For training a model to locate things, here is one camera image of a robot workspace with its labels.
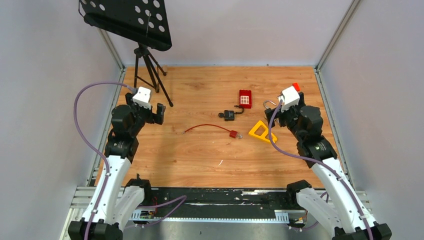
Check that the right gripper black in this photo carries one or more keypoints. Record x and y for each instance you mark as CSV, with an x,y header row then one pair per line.
x,y
280,114

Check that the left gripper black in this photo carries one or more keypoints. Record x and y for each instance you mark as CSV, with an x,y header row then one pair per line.
x,y
157,118

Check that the brass padlock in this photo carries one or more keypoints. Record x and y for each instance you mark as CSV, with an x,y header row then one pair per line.
x,y
268,104

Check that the black padlock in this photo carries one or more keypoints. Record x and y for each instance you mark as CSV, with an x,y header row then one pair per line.
x,y
229,115

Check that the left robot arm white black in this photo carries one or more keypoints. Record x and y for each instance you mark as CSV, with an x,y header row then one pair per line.
x,y
107,214

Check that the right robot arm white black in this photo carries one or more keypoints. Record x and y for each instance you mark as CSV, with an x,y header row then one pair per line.
x,y
347,218

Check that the yellow triangular plastic piece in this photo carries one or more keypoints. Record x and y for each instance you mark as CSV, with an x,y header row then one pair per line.
x,y
260,131

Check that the small red block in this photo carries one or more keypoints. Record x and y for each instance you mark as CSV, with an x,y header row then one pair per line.
x,y
296,86

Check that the red toy brick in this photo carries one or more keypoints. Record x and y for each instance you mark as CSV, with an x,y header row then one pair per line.
x,y
245,98

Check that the black music stand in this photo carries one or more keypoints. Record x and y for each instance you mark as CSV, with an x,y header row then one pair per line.
x,y
142,21

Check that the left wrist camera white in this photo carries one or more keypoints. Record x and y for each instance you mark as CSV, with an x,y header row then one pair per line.
x,y
142,97

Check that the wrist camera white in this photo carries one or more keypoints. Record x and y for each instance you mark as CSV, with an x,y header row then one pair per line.
x,y
290,97
142,97

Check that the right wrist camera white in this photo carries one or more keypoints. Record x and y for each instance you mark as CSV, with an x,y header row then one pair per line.
x,y
290,97

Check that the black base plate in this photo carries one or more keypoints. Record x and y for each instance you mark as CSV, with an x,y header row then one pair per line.
x,y
203,203

